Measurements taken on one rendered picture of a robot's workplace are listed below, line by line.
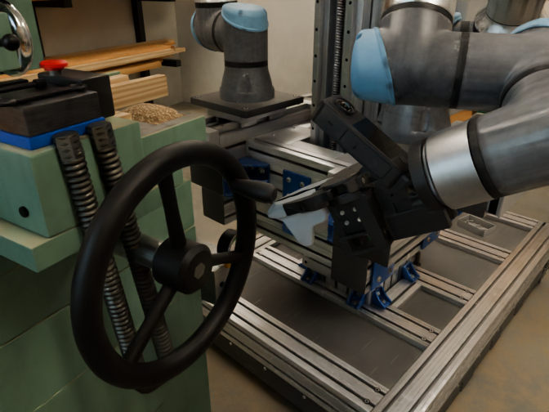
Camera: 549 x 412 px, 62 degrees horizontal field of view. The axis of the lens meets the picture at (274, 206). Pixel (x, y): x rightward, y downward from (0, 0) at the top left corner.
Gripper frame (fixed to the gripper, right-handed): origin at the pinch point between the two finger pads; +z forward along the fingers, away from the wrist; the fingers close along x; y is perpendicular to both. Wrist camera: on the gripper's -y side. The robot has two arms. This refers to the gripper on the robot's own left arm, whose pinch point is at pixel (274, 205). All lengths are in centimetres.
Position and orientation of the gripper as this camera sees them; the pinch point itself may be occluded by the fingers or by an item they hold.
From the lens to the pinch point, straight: 56.0
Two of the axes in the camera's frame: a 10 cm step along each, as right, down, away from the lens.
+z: -7.4, 2.5, 6.3
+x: 5.2, -3.8, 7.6
